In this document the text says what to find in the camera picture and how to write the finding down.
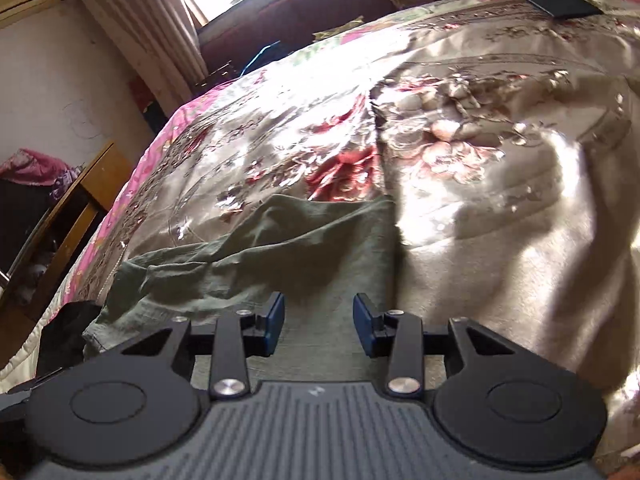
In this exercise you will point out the wooden chair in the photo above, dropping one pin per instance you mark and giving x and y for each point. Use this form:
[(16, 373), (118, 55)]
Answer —
[(95, 180)]

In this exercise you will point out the floral satin bedspread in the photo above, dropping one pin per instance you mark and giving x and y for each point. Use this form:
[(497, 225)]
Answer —
[(500, 200)]

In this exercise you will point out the pink patterned cloth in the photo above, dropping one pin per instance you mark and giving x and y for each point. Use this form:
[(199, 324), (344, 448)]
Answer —
[(35, 167)]

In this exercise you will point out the olive green pants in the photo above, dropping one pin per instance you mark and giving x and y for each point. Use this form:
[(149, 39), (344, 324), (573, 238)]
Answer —
[(300, 240)]

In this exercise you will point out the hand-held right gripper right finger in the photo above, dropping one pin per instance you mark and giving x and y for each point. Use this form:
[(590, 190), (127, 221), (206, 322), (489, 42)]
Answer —
[(362, 325)]

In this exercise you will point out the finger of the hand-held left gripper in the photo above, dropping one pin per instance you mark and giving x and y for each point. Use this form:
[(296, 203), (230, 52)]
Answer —
[(30, 385)]

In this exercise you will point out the black phone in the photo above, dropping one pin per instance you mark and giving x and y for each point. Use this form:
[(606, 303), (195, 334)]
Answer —
[(565, 4)]

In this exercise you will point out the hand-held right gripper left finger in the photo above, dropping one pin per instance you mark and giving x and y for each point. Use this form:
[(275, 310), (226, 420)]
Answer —
[(274, 322)]

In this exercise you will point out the black cloth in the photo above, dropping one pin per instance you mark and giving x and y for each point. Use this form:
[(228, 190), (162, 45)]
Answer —
[(67, 332)]

